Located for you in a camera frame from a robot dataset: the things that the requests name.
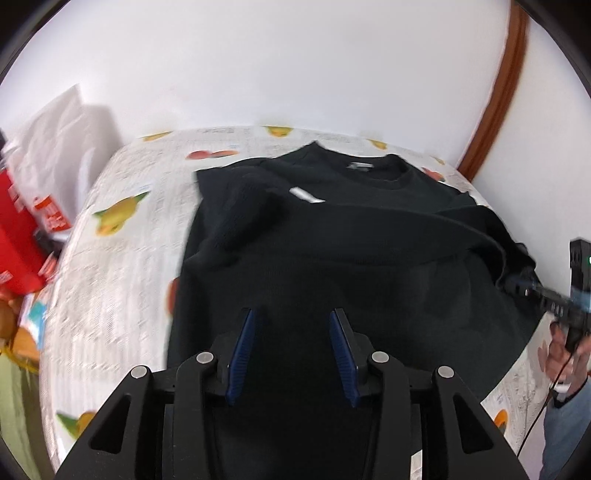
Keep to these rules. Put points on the black sweatshirt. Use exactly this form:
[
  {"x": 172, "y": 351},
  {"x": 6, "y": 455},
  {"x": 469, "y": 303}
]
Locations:
[{"x": 346, "y": 254}]

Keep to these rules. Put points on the fruit print tablecloth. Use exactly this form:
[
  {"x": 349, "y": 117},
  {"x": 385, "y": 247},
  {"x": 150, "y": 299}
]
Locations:
[{"x": 124, "y": 300}]

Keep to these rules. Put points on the person's right forearm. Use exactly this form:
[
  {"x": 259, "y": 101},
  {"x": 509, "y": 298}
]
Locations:
[{"x": 568, "y": 434}]

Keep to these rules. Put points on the white plastic bag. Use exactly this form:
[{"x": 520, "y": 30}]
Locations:
[{"x": 55, "y": 147}]

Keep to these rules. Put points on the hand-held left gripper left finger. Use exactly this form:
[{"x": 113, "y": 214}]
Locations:
[{"x": 240, "y": 360}]

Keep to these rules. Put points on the red paper bag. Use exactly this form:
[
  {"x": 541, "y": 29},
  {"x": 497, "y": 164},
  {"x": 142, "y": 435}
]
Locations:
[{"x": 16, "y": 249}]

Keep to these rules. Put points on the blue and white box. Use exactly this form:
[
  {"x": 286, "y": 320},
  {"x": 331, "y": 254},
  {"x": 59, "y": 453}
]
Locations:
[{"x": 34, "y": 318}]

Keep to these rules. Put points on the green blanket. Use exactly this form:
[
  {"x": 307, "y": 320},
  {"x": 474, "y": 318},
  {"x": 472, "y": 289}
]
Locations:
[{"x": 18, "y": 415}]

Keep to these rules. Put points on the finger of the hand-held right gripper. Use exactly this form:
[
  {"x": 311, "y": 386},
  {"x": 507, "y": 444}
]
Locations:
[{"x": 540, "y": 295}]

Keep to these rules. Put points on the brown wooden door frame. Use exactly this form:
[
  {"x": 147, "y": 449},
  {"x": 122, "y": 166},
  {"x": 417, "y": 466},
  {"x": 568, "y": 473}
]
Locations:
[{"x": 503, "y": 92}]

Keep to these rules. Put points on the person's right hand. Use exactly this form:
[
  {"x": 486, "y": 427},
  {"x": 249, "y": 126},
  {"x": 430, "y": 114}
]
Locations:
[{"x": 561, "y": 364}]

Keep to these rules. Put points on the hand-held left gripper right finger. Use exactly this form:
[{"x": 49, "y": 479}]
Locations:
[{"x": 344, "y": 360}]

